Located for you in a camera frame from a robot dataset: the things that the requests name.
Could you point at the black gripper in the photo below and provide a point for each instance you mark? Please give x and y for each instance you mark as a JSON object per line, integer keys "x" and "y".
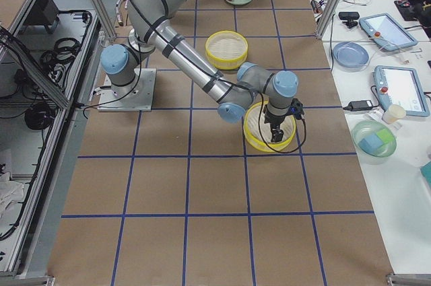
{"x": 273, "y": 119}

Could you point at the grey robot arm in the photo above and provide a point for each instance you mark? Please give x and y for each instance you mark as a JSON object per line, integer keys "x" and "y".
{"x": 151, "y": 24}

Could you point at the black power adapter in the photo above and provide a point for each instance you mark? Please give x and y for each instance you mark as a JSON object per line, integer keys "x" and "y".
{"x": 360, "y": 105}

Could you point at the blue sponge block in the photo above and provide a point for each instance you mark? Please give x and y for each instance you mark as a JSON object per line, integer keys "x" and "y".
{"x": 370, "y": 143}

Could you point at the green glass bowl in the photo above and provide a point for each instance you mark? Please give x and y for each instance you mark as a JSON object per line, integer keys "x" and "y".
{"x": 364, "y": 128}

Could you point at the blue plate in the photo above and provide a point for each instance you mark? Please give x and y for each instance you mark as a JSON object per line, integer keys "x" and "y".
{"x": 351, "y": 56}

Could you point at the green sponge block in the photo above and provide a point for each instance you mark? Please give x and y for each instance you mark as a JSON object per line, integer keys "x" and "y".
{"x": 385, "y": 135}

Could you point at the black webcam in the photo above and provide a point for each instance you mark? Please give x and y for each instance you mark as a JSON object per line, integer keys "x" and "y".
{"x": 349, "y": 18}

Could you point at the paper cup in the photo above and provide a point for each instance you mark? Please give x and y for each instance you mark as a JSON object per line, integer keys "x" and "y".
{"x": 393, "y": 113}

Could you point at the lower teach pendant tablet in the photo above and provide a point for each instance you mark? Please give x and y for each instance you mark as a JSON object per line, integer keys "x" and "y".
{"x": 400, "y": 86}

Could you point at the teach pendant tablet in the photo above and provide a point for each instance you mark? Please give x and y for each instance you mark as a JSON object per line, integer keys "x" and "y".
{"x": 386, "y": 32}
{"x": 400, "y": 86}

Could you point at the upper teach pendant tablet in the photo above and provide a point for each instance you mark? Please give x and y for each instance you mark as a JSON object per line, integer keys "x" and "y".
{"x": 386, "y": 32}

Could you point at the white crumpled cloth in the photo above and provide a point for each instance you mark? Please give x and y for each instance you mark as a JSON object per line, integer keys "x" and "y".
{"x": 12, "y": 191}

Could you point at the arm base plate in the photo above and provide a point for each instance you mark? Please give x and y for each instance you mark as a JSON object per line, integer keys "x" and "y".
{"x": 137, "y": 96}

